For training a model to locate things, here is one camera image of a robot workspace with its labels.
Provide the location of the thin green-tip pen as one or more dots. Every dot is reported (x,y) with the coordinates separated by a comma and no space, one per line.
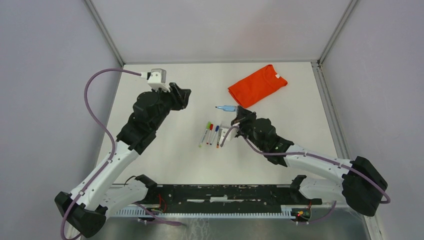
(203,137)

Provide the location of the blue pen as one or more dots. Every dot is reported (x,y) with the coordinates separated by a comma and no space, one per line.
(227,108)

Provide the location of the white slotted cable duct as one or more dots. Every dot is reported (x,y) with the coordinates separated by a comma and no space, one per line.
(134,211)

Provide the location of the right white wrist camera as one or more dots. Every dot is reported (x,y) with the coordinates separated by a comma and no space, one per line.
(226,134)

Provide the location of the thin blue-tip pen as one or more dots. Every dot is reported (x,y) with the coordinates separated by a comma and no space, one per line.
(214,137)

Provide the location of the red orange pen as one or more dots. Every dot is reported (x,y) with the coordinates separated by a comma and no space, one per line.
(218,138)

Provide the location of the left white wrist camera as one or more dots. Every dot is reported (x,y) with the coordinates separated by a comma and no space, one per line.
(156,79)

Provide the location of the thin clear red-tip pen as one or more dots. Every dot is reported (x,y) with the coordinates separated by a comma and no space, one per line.
(209,136)

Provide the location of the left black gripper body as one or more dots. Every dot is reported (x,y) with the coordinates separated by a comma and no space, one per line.
(167,101)

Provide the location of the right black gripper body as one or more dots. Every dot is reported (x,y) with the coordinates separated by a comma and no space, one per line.
(245,124)

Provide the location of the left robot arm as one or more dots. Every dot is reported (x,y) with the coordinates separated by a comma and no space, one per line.
(88,206)

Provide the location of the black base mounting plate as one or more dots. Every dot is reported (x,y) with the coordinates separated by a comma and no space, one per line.
(225,199)

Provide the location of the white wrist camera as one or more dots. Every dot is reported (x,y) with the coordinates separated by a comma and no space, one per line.
(156,79)
(226,134)

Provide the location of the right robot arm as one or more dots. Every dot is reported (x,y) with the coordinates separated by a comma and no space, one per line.
(355,182)

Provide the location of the folded orange cloth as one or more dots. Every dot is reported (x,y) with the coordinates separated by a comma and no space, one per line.
(257,86)

